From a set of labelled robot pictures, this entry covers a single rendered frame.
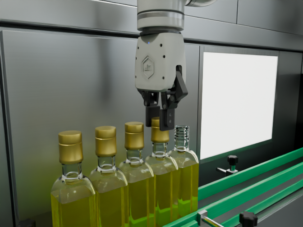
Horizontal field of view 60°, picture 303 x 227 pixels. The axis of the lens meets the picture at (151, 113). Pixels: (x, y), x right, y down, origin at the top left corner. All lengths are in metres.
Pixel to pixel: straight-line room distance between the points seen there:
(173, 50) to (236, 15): 0.51
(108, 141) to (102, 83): 0.17
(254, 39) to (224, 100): 0.24
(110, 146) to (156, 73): 0.14
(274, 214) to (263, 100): 0.40
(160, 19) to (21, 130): 0.31
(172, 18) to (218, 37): 0.37
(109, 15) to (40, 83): 0.20
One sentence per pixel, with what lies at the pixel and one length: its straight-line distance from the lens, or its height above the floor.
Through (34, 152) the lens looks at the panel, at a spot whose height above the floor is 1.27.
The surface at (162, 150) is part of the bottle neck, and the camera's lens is 0.50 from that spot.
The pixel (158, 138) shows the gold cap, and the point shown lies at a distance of 0.49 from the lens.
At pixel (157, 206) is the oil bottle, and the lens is 0.52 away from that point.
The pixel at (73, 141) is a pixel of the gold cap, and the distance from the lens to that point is 0.40.
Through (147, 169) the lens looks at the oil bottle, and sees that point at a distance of 0.47.
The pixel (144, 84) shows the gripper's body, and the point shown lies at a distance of 0.48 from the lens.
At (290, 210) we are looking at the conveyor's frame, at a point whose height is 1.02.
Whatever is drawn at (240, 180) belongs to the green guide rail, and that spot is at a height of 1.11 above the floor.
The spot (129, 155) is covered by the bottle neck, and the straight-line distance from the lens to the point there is 0.47.
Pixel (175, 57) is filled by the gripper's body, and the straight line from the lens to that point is 0.45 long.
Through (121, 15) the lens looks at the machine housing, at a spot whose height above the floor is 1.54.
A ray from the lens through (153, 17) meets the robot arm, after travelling 0.46.
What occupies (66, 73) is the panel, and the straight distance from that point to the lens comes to 0.53.
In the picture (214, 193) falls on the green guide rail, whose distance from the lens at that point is 0.74.
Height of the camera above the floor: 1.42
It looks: 9 degrees down
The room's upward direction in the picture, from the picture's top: straight up
